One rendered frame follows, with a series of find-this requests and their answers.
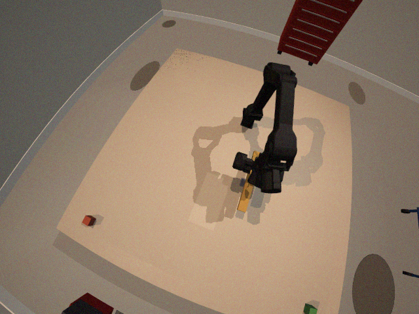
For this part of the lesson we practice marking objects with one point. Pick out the small red cube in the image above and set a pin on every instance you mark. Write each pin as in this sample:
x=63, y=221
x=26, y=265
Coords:
x=89, y=220

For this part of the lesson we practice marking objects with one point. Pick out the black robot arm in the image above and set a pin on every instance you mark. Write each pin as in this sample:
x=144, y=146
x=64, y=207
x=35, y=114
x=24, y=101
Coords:
x=282, y=142

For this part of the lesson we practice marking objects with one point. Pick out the green cube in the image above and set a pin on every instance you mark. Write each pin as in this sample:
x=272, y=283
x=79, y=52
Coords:
x=310, y=309

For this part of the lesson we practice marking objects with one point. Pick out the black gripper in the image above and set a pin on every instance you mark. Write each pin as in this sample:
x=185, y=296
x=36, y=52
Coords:
x=242, y=163

